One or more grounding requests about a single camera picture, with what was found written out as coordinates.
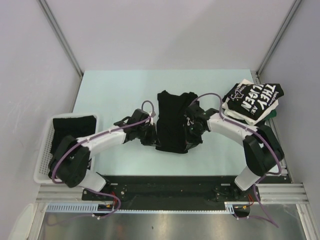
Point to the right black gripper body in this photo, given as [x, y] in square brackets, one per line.
[193, 134]

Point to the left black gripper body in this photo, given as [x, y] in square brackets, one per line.
[146, 134]

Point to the black graphic t shirt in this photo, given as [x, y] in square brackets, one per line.
[171, 119]

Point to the white plastic laundry basket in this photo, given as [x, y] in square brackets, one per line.
[41, 172]

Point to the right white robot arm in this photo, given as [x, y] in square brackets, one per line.
[262, 150]

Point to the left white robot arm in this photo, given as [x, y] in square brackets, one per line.
[69, 164]

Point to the black folded lettered t shirt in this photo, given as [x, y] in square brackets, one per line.
[252, 100]

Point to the black clothes in basket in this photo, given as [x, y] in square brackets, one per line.
[75, 127]

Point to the green folded t shirt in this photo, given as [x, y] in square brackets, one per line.
[270, 116]

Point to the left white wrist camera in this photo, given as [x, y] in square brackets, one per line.
[151, 117]

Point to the white slotted cable duct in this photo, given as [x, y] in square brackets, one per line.
[96, 208]

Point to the aluminium frame rail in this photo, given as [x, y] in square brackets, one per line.
[269, 193]

